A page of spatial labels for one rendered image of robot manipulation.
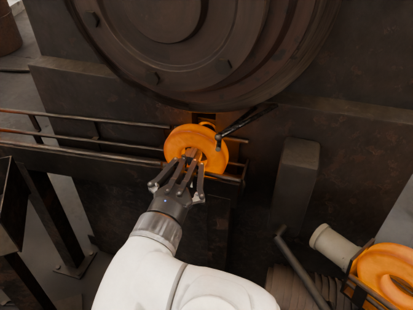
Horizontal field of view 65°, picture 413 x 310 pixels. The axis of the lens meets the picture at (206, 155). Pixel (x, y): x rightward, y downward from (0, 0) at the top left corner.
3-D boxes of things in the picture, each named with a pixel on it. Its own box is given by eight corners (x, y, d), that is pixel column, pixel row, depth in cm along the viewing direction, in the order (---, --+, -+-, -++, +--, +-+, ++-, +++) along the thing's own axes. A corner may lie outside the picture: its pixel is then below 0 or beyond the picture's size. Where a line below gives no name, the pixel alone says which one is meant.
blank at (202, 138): (161, 122, 77) (155, 130, 74) (224, 123, 71) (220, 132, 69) (176, 171, 86) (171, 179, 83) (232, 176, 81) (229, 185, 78)
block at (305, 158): (271, 200, 89) (285, 131, 74) (301, 207, 88) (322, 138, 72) (265, 232, 82) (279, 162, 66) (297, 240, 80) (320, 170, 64)
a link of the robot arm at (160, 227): (176, 266, 61) (186, 239, 65) (171, 242, 55) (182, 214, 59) (132, 254, 63) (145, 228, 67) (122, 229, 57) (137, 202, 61)
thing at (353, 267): (360, 270, 68) (372, 237, 62) (362, 272, 68) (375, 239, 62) (339, 291, 65) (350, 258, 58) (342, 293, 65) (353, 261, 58)
